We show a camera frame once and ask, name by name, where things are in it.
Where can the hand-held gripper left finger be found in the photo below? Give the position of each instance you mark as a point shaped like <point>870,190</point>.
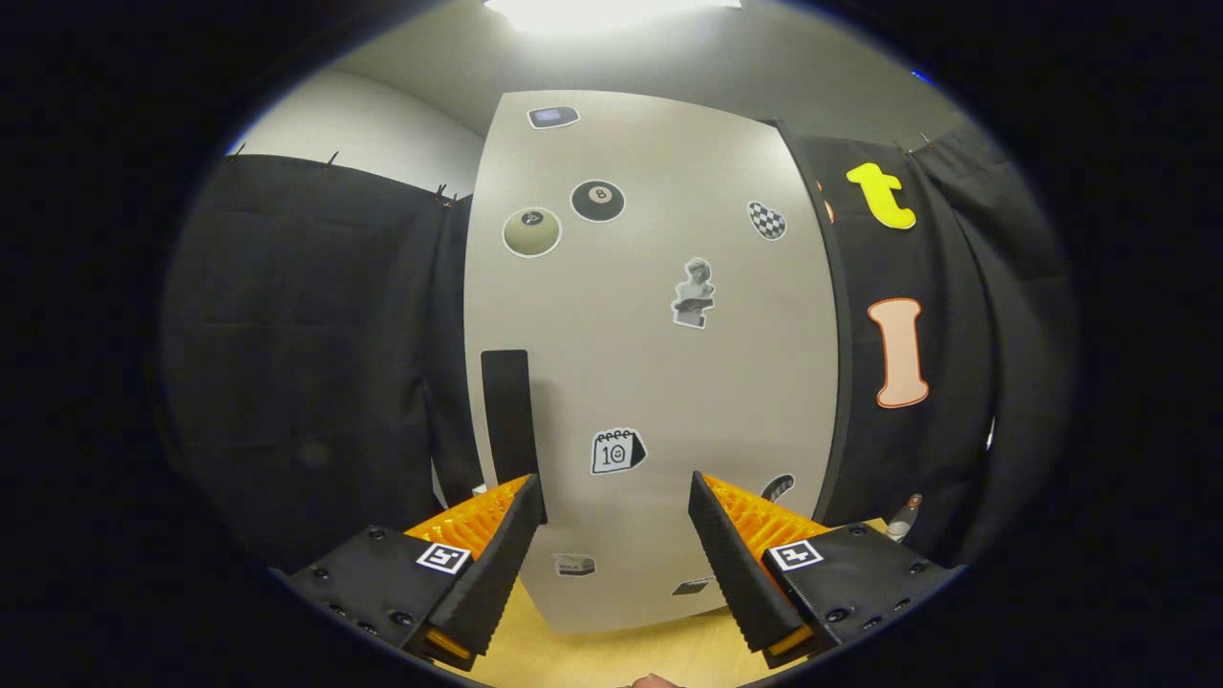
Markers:
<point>492,573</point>

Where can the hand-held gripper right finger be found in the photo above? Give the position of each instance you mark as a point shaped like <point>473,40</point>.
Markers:
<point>736,573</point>

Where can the beige shoe cabinet door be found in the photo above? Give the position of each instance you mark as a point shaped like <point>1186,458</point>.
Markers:
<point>650,382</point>

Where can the dark grey shoe cabinet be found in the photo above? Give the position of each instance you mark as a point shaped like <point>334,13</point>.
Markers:
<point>846,382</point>

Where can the red white pen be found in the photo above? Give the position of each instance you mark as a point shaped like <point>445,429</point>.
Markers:
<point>903,521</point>

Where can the black backdrop cloth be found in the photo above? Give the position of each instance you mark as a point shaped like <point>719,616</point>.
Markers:
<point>306,334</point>

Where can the large ceiling light panel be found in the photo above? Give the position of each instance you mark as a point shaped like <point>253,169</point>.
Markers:
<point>611,11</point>

